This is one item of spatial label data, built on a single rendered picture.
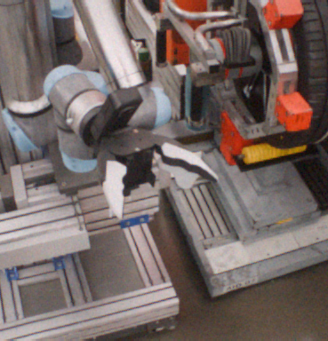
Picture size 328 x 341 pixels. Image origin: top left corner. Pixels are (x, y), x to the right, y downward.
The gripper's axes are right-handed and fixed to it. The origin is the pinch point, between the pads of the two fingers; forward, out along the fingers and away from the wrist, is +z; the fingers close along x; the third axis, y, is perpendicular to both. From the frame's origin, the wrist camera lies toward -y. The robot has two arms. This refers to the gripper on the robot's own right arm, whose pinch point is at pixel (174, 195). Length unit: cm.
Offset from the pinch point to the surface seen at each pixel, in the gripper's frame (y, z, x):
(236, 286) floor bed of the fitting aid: 111, -36, -72
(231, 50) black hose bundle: 15, -53, -58
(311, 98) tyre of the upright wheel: 24, -35, -76
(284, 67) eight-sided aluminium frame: 17, -43, -69
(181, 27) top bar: 18, -75, -57
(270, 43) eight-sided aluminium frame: 12, -49, -69
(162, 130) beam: 99, -120, -91
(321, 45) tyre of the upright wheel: 9, -39, -78
